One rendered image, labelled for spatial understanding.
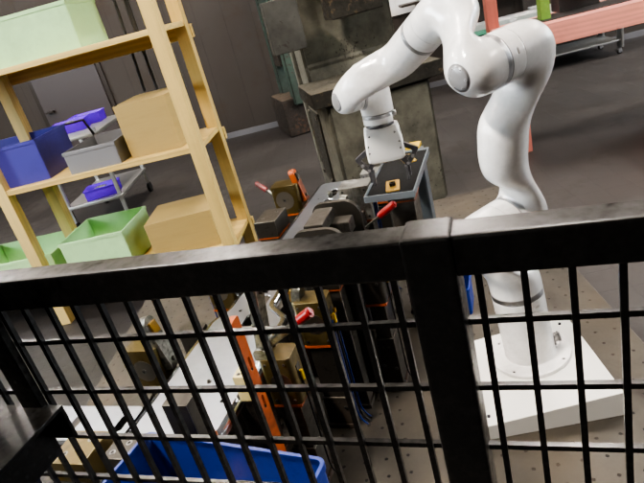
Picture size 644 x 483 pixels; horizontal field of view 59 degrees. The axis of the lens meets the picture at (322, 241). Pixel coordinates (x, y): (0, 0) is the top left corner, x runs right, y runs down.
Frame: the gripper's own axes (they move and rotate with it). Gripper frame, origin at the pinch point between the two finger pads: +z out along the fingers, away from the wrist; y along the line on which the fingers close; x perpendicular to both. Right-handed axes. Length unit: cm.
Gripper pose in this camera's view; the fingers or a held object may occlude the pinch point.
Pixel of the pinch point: (391, 177)
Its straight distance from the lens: 156.4
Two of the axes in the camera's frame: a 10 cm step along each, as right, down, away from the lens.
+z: 2.4, 8.9, 4.0
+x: -1.1, 4.3, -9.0
